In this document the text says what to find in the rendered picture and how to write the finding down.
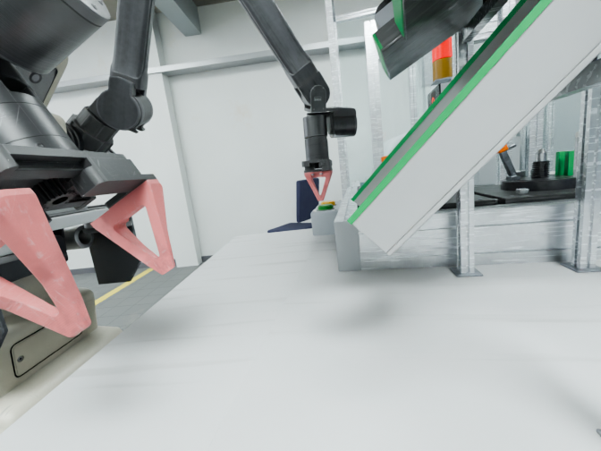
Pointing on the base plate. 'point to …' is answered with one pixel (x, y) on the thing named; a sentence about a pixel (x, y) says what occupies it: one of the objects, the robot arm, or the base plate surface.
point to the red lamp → (443, 50)
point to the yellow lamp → (442, 68)
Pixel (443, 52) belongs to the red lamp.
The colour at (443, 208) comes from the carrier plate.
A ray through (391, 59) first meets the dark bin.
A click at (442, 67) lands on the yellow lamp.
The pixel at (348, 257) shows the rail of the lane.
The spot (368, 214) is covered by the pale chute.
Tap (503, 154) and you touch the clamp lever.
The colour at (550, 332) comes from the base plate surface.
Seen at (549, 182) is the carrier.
